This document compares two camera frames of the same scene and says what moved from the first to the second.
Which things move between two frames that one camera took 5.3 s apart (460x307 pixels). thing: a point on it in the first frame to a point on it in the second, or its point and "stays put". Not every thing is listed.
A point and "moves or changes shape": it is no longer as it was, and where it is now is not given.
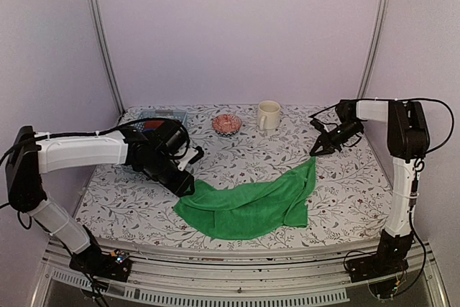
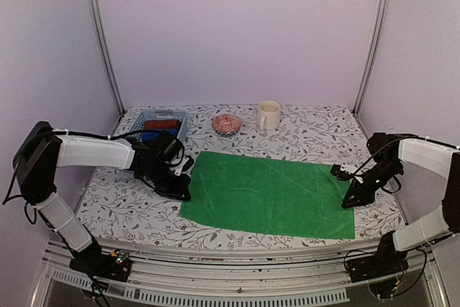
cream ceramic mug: x=269 y=112 stays put
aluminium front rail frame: x=186 y=273 stays put
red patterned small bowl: x=226 y=125 stays put
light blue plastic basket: x=180 y=116 stays put
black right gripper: x=330 y=145 to x=361 y=193
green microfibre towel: x=249 y=213 moves or changes shape
